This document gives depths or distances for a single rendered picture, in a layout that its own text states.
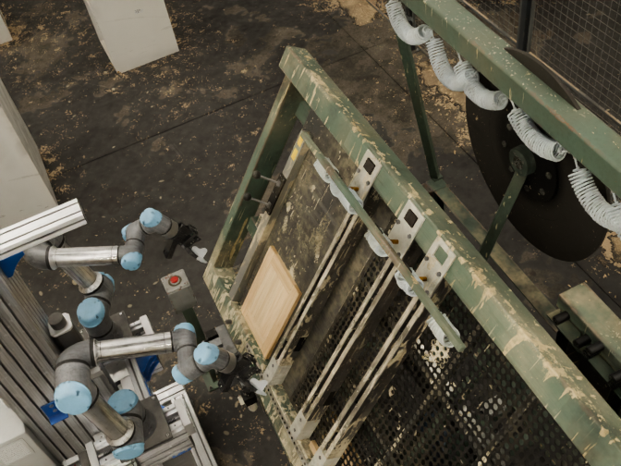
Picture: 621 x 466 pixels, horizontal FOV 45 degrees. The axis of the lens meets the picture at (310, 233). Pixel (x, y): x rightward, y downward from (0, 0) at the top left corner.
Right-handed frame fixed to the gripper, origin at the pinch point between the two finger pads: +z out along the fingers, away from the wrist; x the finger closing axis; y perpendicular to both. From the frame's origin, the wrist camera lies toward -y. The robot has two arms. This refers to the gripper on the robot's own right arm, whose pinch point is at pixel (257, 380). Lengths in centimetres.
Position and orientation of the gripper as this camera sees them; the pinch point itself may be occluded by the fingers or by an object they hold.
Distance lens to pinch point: 284.1
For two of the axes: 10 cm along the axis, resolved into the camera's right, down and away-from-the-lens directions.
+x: -4.3, -6.4, 6.3
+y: 7.3, -6.6, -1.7
